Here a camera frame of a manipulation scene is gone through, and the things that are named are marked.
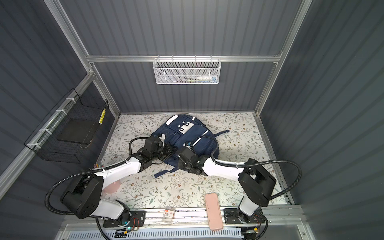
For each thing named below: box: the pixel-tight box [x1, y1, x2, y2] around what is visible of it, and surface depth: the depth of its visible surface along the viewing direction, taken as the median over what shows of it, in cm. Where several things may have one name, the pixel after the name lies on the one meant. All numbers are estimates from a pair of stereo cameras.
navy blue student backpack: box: [152, 114, 230, 178], surface depth 93 cm
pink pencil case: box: [204, 193, 224, 231], surface depth 76 cm
